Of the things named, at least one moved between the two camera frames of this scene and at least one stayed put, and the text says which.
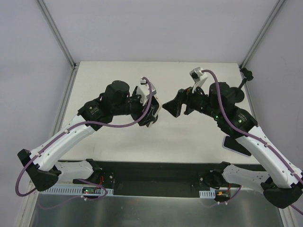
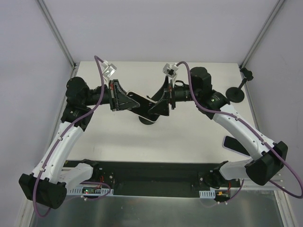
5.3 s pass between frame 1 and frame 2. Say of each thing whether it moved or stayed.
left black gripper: moved
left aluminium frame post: stayed
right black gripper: moved
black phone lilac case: stayed
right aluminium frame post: stayed
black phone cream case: moved
